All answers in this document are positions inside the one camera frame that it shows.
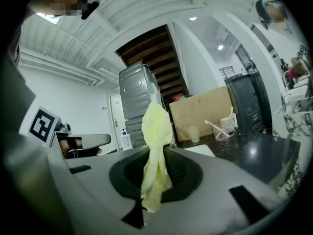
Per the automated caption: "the black head-worn camera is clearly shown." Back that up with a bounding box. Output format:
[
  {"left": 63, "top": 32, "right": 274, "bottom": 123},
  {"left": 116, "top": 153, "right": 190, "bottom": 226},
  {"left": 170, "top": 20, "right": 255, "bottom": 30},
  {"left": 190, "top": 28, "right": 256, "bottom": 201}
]
[{"left": 81, "top": 0, "right": 101, "bottom": 21}]

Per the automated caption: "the brown wooden staircase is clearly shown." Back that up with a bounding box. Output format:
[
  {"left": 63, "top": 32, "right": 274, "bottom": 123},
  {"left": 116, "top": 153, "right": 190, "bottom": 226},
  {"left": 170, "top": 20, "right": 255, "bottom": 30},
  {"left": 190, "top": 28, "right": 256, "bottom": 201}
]
[{"left": 115, "top": 24, "right": 189, "bottom": 98}]

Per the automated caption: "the black metal railing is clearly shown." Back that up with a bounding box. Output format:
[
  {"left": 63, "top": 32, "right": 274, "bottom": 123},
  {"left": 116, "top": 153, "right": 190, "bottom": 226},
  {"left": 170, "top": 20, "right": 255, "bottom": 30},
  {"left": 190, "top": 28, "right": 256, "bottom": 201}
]
[{"left": 218, "top": 67, "right": 236, "bottom": 78}]

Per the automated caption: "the person's grey shirt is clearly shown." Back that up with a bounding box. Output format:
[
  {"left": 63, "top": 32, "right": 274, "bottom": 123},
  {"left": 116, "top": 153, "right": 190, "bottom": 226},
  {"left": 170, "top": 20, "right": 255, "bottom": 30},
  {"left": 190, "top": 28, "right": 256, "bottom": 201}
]
[{"left": 1, "top": 40, "right": 37, "bottom": 141}]

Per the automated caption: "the white toothbrush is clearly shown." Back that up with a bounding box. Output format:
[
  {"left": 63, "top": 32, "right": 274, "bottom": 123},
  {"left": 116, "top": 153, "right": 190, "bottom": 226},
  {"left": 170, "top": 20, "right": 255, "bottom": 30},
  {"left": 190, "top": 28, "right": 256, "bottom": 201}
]
[{"left": 204, "top": 119, "right": 233, "bottom": 138}]

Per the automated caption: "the clear glass cup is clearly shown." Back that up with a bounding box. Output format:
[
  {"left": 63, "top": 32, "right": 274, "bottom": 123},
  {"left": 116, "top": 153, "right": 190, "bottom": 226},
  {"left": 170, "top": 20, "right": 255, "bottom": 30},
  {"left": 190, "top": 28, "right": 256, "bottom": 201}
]
[{"left": 213, "top": 117, "right": 236, "bottom": 142}]

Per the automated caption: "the yellow cloth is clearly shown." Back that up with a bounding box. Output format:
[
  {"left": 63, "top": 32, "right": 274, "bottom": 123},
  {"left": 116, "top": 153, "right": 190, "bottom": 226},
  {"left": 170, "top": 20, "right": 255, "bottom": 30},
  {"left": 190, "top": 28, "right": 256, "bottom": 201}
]
[{"left": 140, "top": 102, "right": 173, "bottom": 214}]

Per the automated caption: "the person's left hand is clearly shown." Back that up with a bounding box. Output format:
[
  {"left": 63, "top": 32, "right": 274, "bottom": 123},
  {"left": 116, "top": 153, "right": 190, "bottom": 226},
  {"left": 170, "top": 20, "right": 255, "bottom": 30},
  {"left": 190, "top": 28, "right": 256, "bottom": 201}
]
[{"left": 59, "top": 138, "right": 83, "bottom": 158}]

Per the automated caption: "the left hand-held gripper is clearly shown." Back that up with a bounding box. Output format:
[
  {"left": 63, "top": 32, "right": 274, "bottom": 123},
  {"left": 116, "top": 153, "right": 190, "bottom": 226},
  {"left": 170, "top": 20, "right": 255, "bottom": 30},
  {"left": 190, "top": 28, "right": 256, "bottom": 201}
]
[{"left": 27, "top": 106, "right": 112, "bottom": 159}]

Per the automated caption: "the dark grey cabinet appliance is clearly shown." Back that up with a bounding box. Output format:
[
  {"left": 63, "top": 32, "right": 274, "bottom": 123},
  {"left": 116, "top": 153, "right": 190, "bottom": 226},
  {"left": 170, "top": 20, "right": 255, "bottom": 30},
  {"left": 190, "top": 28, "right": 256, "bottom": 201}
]
[{"left": 225, "top": 73, "right": 272, "bottom": 135}]

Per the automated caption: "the pale yellow plastic cup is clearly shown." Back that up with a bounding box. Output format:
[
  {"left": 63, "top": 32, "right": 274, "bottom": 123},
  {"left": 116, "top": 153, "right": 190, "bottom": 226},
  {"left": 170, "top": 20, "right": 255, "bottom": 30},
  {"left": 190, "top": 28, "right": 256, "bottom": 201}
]
[{"left": 188, "top": 126, "right": 201, "bottom": 143}]

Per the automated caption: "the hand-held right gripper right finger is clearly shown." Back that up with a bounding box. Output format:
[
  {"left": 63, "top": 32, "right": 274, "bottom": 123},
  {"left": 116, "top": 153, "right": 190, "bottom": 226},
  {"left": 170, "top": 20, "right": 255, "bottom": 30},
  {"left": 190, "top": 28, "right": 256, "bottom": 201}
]
[{"left": 146, "top": 147, "right": 287, "bottom": 235}]

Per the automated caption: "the white pump bottle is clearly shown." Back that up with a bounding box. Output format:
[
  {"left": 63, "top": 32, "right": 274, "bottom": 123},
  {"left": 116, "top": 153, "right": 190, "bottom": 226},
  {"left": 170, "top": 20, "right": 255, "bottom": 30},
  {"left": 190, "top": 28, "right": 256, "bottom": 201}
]
[{"left": 121, "top": 128, "right": 134, "bottom": 151}]

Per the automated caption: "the white flat board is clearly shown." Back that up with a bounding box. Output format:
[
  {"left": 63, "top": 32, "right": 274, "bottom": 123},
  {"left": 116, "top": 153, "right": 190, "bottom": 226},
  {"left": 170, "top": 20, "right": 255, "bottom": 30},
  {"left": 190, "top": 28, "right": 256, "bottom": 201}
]
[{"left": 182, "top": 144, "right": 216, "bottom": 158}]

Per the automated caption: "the cardboard box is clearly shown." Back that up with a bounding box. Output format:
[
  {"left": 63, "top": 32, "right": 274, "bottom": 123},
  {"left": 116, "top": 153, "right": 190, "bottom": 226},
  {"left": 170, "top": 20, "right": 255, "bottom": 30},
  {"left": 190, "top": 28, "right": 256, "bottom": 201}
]
[{"left": 169, "top": 86, "right": 238, "bottom": 142}]

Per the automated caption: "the white door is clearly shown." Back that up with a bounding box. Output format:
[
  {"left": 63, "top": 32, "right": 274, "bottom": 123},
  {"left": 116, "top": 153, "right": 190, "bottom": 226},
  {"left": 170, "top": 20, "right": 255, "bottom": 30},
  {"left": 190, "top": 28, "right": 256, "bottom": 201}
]
[{"left": 108, "top": 95, "right": 126, "bottom": 152}]

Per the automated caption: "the grey metal appliance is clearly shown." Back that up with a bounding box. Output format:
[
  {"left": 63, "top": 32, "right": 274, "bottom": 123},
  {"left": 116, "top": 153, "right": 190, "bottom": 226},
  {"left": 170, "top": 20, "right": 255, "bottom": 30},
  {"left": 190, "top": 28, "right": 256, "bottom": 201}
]
[{"left": 118, "top": 61, "right": 164, "bottom": 148}]

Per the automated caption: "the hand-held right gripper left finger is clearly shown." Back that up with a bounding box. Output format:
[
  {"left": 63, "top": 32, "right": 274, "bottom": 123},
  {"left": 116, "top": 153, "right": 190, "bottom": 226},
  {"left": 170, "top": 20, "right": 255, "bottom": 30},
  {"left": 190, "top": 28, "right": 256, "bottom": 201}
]
[{"left": 46, "top": 145, "right": 151, "bottom": 235}]

